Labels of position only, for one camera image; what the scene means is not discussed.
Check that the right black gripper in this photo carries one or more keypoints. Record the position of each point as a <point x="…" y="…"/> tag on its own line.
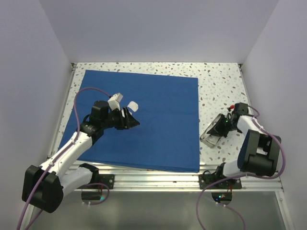
<point x="217" y="129"/>

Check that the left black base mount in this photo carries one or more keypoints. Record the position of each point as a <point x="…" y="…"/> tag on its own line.
<point x="107" y="179"/>

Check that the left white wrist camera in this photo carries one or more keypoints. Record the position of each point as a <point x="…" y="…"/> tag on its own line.
<point x="114" y="101"/>

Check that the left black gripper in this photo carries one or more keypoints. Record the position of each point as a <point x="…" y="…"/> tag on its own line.
<point x="126" y="122"/>

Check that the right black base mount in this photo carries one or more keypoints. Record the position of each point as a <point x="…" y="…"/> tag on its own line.
<point x="207" y="178"/>

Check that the aluminium frame rail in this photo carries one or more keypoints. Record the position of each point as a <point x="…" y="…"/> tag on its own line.
<point x="141" y="180"/>

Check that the metal instrument tray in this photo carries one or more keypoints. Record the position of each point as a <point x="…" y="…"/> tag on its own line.
<point x="209" y="140"/>

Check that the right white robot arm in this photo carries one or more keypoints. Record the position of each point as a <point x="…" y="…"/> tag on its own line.
<point x="259" y="152"/>

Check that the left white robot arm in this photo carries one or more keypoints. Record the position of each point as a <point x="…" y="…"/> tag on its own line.
<point x="46" y="185"/>

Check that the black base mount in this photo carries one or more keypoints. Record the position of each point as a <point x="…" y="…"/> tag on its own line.
<point x="207" y="178"/>
<point x="107" y="179"/>

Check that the white gauze pad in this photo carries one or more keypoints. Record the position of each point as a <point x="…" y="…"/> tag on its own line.
<point x="132" y="107"/>

